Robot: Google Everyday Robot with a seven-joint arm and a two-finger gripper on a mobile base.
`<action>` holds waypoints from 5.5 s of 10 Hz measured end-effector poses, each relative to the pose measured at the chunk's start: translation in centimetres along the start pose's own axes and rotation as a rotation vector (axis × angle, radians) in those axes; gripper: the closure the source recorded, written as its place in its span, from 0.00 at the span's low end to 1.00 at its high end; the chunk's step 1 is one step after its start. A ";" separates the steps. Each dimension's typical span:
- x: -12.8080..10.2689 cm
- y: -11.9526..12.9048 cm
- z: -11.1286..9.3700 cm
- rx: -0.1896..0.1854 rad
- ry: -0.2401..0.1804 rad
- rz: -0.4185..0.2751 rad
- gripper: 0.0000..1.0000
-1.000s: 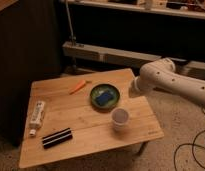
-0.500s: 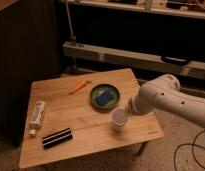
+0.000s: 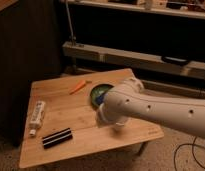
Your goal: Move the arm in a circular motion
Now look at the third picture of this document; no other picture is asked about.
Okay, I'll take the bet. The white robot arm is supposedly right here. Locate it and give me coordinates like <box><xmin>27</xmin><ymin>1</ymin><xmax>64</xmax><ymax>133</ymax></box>
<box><xmin>97</xmin><ymin>77</ymin><xmax>205</xmax><ymax>139</ymax></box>

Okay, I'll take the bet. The green bowl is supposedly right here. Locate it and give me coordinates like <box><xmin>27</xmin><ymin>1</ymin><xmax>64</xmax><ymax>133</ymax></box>
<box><xmin>90</xmin><ymin>84</ymin><xmax>113</xmax><ymax>108</ymax></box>

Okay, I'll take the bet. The blue sponge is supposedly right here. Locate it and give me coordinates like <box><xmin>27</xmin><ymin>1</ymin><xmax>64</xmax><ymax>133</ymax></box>
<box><xmin>96</xmin><ymin>94</ymin><xmax>104</xmax><ymax>105</ymax></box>

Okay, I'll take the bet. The orange carrot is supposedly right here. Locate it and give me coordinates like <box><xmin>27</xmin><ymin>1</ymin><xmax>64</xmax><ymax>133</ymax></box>
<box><xmin>69</xmin><ymin>81</ymin><xmax>86</xmax><ymax>94</ymax></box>

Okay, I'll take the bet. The wooden folding table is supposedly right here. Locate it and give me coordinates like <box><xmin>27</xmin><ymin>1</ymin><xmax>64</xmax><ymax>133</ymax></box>
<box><xmin>19</xmin><ymin>69</ymin><xmax>164</xmax><ymax>168</ymax></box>

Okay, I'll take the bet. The white paper cup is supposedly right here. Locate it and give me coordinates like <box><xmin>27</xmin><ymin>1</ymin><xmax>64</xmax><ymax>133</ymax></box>
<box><xmin>112</xmin><ymin>123</ymin><xmax>125</xmax><ymax>131</ymax></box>

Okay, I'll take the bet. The metal vertical pole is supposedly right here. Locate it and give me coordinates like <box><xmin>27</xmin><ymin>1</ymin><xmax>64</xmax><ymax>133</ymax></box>
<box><xmin>65</xmin><ymin>0</ymin><xmax>76</xmax><ymax>46</ymax></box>

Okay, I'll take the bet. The black striped box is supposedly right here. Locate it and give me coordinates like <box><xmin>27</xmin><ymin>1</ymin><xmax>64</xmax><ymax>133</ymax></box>
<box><xmin>42</xmin><ymin>128</ymin><xmax>73</xmax><ymax>149</ymax></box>

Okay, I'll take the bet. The white tube with cap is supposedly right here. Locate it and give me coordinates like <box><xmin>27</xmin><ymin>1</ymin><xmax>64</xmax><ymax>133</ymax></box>
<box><xmin>29</xmin><ymin>101</ymin><xmax>46</xmax><ymax>136</ymax></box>

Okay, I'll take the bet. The dark cabinet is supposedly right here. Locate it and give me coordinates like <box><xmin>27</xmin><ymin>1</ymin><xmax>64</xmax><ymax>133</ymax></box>
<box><xmin>0</xmin><ymin>0</ymin><xmax>62</xmax><ymax>146</ymax></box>

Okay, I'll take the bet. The grey metal beam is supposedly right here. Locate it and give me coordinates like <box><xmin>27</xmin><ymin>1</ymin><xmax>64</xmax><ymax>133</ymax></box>
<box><xmin>62</xmin><ymin>42</ymin><xmax>205</xmax><ymax>79</ymax></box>

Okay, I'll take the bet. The upper wooden shelf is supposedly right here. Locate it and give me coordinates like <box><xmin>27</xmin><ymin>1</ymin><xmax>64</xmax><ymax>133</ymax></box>
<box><xmin>59</xmin><ymin>0</ymin><xmax>205</xmax><ymax>19</ymax></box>

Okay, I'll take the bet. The black cable on floor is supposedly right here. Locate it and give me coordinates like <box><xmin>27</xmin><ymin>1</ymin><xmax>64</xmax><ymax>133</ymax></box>
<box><xmin>173</xmin><ymin>136</ymin><xmax>205</xmax><ymax>171</ymax></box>

